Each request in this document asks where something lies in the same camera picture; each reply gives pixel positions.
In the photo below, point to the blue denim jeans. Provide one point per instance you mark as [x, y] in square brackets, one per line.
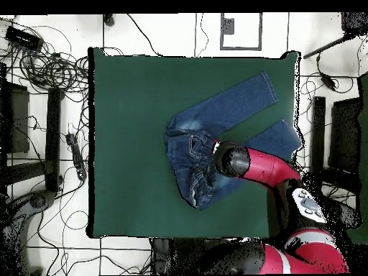
[224, 112]

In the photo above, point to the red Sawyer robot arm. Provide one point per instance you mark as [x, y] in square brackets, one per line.
[267, 166]

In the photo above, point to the black flat panel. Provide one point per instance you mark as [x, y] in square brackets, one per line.
[345, 135]
[17, 120]

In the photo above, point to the dark green table cloth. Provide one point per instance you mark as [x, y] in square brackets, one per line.
[129, 143]

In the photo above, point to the black upright bar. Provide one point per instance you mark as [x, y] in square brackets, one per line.
[317, 129]
[53, 138]

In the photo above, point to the black power adapter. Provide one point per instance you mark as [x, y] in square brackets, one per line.
[327, 80]

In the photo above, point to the black power strip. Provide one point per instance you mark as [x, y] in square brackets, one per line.
[76, 153]

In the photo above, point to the dark green fabric panel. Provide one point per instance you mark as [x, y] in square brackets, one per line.
[364, 143]

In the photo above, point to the small black floor object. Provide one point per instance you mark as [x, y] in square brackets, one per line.
[108, 19]

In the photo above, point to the black tripod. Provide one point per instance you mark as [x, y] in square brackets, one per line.
[355, 21]

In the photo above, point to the black electronics box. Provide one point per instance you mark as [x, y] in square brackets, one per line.
[23, 37]

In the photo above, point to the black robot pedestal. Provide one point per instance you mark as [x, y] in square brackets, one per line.
[178, 256]

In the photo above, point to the grey floor frame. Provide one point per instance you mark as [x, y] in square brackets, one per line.
[227, 26]

